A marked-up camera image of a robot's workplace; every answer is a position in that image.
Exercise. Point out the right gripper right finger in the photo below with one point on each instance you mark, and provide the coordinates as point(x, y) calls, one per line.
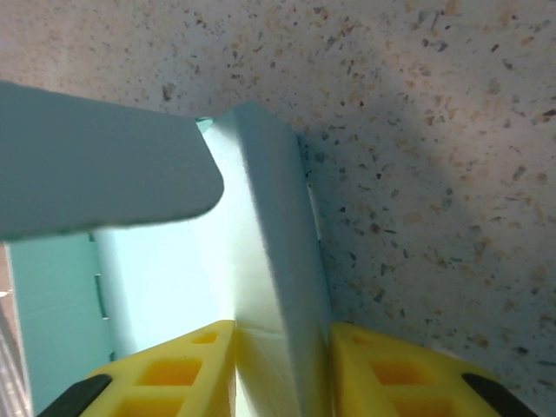
point(391, 378)

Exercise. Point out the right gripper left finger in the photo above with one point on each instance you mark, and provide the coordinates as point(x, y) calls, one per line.
point(174, 378)

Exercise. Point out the light blue paper box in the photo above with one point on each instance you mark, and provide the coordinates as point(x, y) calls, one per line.
point(174, 260)

